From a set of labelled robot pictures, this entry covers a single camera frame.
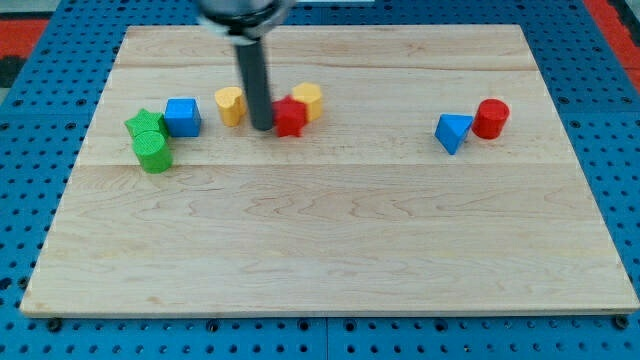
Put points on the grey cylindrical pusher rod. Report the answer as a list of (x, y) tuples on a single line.
[(251, 62)]

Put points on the yellow hexagon block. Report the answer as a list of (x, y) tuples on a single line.
[(310, 94)]

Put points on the red star block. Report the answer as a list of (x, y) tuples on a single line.
[(289, 117)]

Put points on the green star block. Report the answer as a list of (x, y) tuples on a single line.
[(145, 121)]

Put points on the yellow heart block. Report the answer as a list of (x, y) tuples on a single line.
[(231, 105)]

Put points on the blue cube block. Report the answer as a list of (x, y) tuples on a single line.
[(182, 117)]

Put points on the green cylinder block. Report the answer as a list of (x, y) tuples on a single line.
[(152, 151)]

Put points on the light wooden board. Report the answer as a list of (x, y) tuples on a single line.
[(365, 214)]

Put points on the blue triangle block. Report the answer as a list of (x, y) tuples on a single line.
[(452, 130)]

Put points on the red cylinder block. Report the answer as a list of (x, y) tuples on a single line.
[(490, 119)]

